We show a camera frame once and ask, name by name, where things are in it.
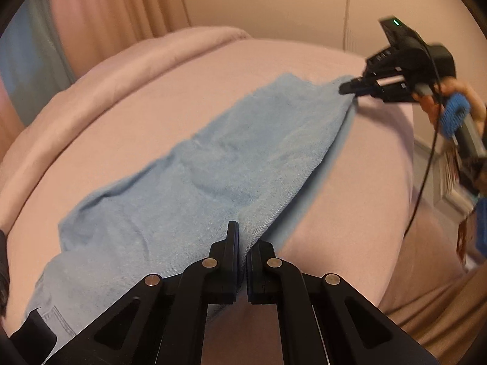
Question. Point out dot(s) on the beige curtain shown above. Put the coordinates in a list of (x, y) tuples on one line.
[(114, 3)]

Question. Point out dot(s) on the pink bed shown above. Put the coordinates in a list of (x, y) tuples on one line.
[(125, 121)]

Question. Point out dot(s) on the person's right hand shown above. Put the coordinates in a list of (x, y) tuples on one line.
[(462, 90)]

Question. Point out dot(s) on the blurred colourful clutter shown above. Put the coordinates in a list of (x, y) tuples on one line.
[(466, 205)]

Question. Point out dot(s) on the pink folded blanket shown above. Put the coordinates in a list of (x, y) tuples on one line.
[(95, 80)]

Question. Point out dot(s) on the pale blue curtain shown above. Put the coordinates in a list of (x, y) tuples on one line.
[(34, 45)]

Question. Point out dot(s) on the light blue denim pants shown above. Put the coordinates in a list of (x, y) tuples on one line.
[(228, 159)]

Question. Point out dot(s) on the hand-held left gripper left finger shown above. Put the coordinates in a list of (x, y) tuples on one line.
[(228, 262)]

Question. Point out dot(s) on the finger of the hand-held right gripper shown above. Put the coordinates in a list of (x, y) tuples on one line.
[(388, 94), (357, 83)]

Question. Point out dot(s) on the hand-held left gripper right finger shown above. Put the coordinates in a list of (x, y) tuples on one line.
[(259, 270)]

